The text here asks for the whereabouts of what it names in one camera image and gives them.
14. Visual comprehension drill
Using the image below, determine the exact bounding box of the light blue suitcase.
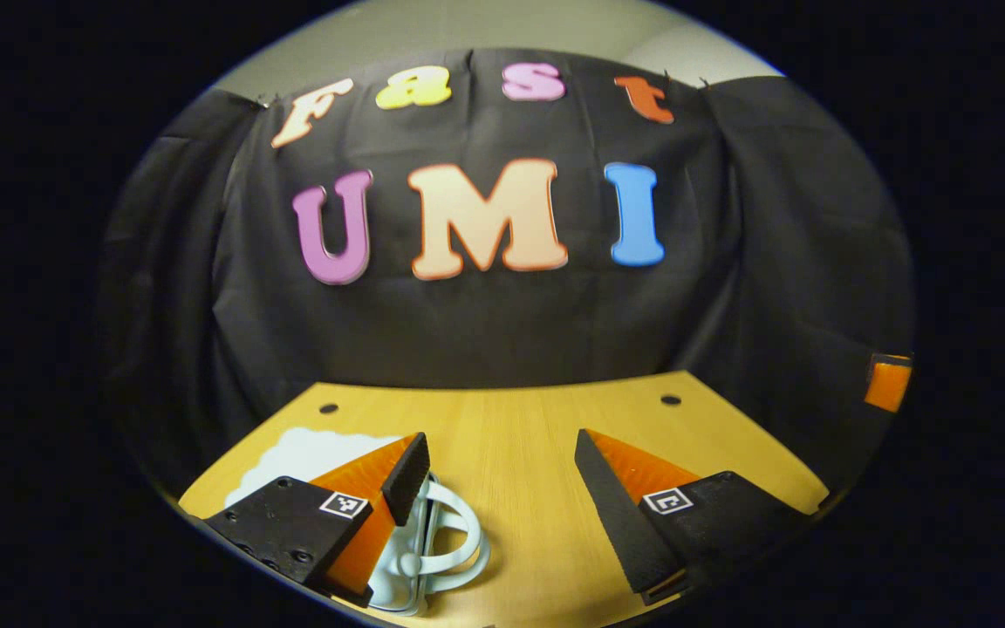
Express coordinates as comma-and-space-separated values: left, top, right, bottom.
223, 427, 492, 618

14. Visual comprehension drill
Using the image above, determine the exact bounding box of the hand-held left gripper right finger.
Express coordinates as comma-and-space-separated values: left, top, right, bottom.
574, 427, 817, 607

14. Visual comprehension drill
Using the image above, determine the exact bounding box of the black backdrop cloth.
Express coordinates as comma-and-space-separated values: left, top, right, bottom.
97, 48, 918, 498

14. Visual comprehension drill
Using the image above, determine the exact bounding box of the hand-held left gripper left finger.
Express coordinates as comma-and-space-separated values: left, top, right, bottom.
202, 432, 432, 610

